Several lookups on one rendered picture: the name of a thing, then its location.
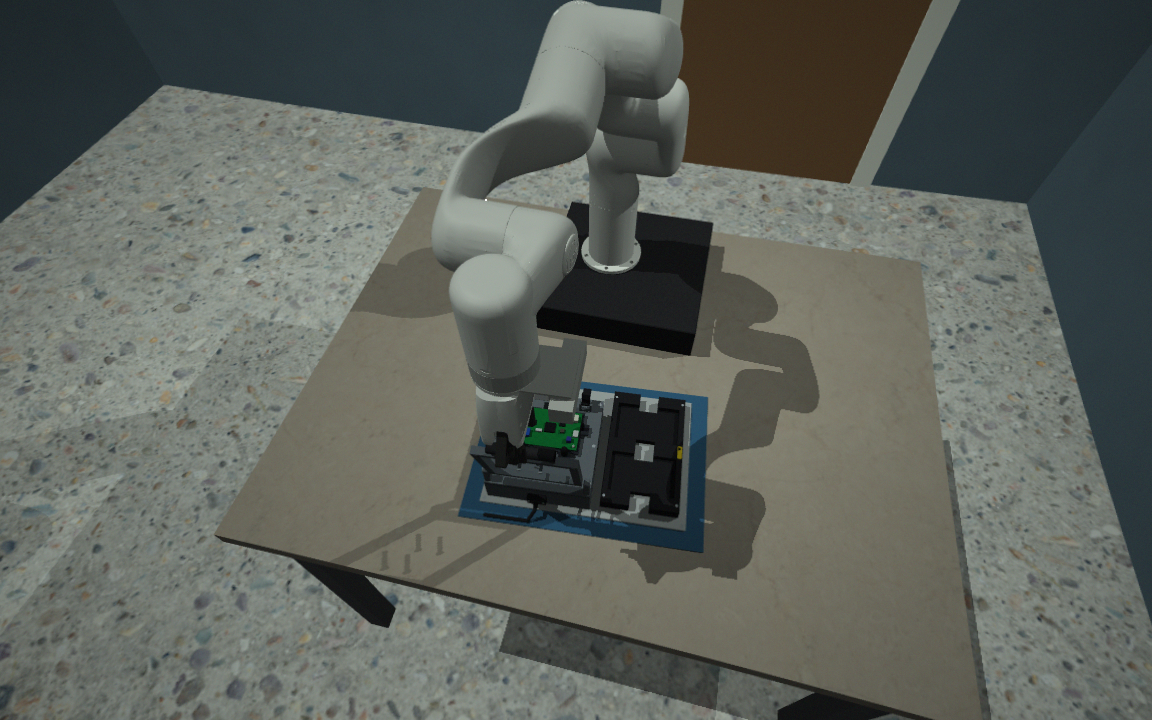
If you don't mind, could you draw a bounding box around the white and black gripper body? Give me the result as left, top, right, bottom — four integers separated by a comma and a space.
472, 379, 535, 448

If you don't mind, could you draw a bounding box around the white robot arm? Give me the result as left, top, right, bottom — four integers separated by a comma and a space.
431, 0, 689, 424

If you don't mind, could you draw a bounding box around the green circuit board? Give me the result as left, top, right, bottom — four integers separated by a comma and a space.
524, 408, 582, 450

